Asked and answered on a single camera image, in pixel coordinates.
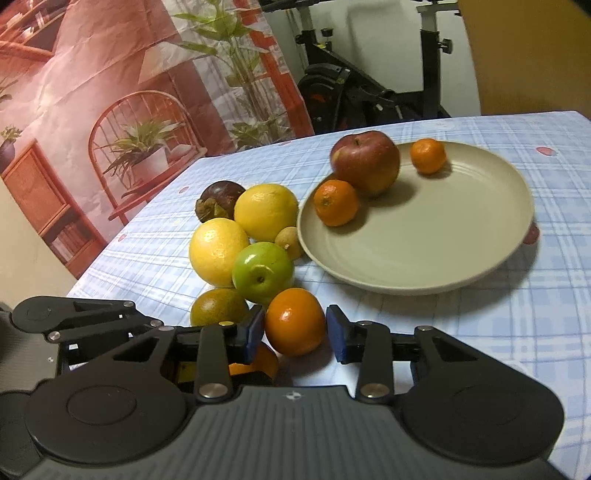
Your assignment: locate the yellowish green apple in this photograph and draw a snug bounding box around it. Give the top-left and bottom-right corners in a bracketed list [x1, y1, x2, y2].
[189, 288, 250, 328]

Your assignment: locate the beige round plate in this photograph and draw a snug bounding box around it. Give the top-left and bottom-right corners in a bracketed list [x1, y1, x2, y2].
[296, 141, 535, 296]

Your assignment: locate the wooden panel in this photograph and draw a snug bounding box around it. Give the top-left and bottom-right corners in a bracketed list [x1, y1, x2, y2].
[457, 0, 591, 116]

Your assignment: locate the orange tangerine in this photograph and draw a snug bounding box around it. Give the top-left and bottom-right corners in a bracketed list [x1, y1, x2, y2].
[314, 179, 360, 227]
[264, 287, 327, 357]
[410, 138, 448, 175]
[228, 342, 280, 377]

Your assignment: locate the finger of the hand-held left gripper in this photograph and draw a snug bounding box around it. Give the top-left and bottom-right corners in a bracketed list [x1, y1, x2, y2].
[46, 299, 164, 343]

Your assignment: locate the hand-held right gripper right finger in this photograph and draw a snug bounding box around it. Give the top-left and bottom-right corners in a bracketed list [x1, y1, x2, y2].
[325, 305, 490, 403]

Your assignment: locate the blue checked tablecloth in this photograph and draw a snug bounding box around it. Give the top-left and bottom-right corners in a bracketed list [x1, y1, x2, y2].
[67, 111, 591, 480]

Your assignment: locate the black exercise bike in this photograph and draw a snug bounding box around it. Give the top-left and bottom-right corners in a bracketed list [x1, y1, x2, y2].
[259, 0, 462, 136]

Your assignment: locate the red apple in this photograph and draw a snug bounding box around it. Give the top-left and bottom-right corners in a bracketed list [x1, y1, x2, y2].
[329, 130, 401, 198]

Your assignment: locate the small brown longan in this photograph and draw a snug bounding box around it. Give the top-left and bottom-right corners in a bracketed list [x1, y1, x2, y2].
[274, 226, 305, 260]

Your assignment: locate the yellow lemon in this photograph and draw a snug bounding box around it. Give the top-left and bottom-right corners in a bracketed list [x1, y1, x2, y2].
[233, 183, 300, 243]
[189, 218, 251, 288]

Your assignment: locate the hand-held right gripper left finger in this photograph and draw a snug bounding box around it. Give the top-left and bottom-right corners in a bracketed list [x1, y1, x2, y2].
[99, 305, 266, 401]

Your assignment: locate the purple mangosteen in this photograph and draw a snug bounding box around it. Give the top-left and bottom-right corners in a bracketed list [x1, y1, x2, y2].
[195, 181, 247, 223]

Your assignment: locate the printed backdrop cloth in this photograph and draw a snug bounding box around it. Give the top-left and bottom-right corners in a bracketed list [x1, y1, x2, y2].
[0, 0, 317, 280]

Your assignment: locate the bright green apple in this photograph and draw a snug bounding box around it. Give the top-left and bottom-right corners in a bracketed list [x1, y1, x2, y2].
[231, 241, 295, 306]

